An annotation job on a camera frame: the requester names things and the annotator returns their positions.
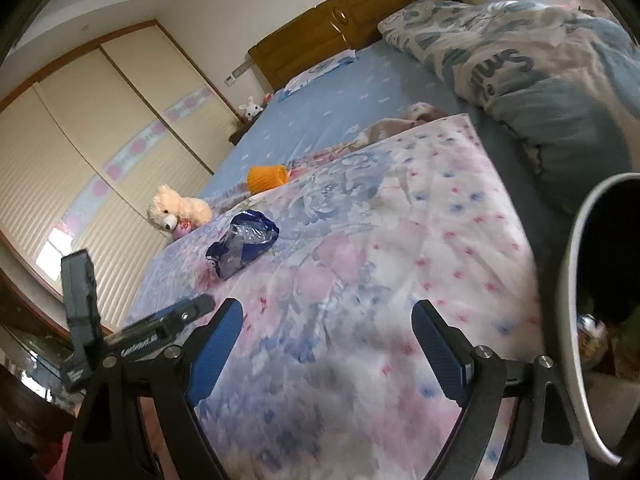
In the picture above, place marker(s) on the dark wooden furniture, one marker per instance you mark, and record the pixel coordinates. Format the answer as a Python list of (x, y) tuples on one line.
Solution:
[(25, 400)]

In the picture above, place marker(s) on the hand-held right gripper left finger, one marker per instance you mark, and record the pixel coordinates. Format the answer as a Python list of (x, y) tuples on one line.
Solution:
[(215, 355)]

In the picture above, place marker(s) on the blue printed pillow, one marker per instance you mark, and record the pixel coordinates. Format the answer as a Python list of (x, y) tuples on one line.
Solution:
[(320, 70)]

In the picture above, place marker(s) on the blue bed sheet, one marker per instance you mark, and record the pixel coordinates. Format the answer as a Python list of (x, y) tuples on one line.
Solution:
[(325, 115)]

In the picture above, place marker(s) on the cream teddy bear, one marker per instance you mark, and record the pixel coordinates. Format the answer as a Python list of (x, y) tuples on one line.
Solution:
[(175, 207)]

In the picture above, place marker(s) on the orange cup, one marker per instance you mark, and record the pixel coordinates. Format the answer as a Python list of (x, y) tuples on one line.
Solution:
[(267, 178)]

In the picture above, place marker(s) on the dark wooden nightstand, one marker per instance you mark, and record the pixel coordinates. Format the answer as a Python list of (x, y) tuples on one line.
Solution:
[(242, 132)]

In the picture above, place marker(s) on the white and blue printed quilt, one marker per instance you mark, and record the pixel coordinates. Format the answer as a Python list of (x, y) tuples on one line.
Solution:
[(500, 50)]

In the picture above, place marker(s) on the white rabbit plush toy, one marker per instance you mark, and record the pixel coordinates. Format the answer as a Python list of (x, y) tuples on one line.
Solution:
[(250, 108)]

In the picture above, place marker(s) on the wooden headboard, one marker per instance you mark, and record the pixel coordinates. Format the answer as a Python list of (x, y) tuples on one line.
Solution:
[(310, 35)]

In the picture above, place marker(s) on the pink and blue floral blanket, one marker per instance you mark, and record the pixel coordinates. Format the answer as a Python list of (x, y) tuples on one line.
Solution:
[(375, 260)]

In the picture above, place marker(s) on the white wall socket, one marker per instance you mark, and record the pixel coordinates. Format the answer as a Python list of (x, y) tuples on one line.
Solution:
[(230, 79)]

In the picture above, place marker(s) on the blue foil wrapper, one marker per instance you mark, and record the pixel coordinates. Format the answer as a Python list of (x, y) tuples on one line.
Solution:
[(250, 225)]

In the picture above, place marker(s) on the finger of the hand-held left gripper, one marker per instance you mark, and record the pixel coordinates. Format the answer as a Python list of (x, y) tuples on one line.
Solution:
[(185, 310)]

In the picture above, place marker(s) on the crushed clear plastic bottle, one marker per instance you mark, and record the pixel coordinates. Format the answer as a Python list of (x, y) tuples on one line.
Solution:
[(593, 336)]

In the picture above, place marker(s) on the cream sliding door wardrobe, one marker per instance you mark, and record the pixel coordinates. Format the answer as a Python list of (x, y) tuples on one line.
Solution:
[(75, 160)]

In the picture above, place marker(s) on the brown plush cloth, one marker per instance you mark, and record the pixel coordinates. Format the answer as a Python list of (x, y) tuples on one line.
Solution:
[(395, 127)]

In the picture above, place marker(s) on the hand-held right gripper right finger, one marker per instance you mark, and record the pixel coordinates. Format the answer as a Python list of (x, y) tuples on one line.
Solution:
[(440, 355)]

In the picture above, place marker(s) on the black bin with silver rim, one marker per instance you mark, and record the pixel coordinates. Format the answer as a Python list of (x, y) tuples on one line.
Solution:
[(575, 310)]

